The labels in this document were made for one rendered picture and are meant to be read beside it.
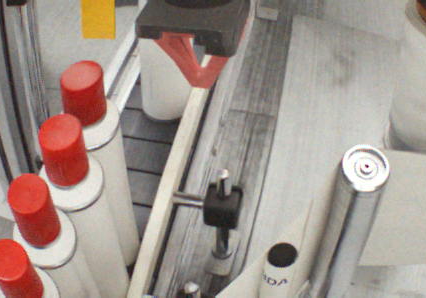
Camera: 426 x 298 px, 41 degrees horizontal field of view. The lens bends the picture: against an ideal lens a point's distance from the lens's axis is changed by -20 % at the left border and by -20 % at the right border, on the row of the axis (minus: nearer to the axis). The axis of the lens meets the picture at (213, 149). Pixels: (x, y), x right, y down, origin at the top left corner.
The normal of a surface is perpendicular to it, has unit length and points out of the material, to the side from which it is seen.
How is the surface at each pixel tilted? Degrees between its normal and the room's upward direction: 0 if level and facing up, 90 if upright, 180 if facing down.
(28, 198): 3
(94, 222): 90
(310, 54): 0
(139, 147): 0
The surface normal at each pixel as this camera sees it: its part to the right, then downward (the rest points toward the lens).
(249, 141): 0.00, -0.67
